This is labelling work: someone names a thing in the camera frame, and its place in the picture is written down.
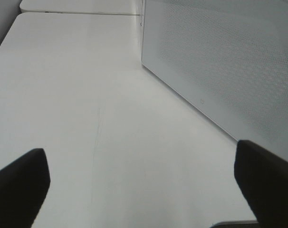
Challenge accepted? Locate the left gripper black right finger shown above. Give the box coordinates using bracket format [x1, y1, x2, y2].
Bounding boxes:
[234, 140, 288, 228]

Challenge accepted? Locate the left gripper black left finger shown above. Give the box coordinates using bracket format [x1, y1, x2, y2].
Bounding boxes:
[0, 148, 50, 228]

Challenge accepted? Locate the white microwave door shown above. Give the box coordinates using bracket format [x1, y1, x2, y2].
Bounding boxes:
[142, 0, 288, 161]

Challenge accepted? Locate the white microwave oven body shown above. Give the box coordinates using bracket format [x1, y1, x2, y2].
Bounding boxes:
[137, 0, 146, 60]

